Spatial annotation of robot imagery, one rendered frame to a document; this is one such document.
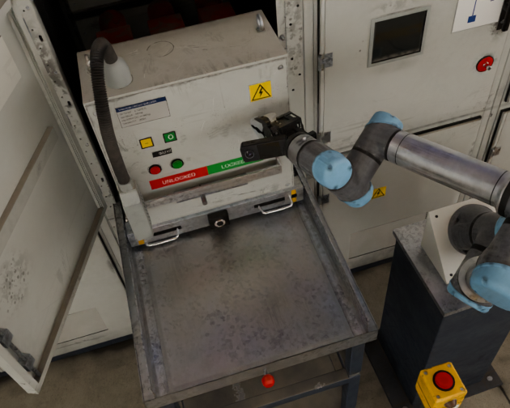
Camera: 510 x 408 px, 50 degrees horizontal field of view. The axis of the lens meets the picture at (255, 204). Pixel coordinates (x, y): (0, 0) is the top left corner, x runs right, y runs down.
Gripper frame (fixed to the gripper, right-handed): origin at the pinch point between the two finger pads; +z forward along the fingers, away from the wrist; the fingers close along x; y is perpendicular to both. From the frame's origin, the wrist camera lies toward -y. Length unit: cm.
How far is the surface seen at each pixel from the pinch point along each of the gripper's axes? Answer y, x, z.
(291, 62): 23.0, 3.6, 15.6
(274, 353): -21, -47, -29
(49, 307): -66, -31, 11
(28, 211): -59, -3, 13
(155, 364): -49, -43, -16
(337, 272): 6.4, -43.7, -19.2
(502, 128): 99, -50, 7
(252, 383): -21, -106, 11
